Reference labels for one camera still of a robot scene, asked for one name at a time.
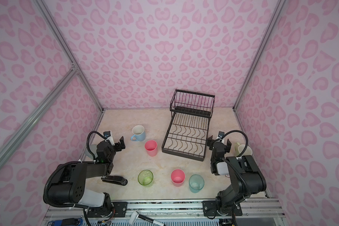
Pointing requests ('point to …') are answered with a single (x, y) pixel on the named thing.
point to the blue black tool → (67, 221)
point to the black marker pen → (135, 216)
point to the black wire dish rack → (187, 135)
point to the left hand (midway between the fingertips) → (116, 136)
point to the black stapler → (115, 179)
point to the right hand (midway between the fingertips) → (220, 136)
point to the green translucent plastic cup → (145, 178)
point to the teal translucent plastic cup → (196, 182)
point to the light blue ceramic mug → (139, 133)
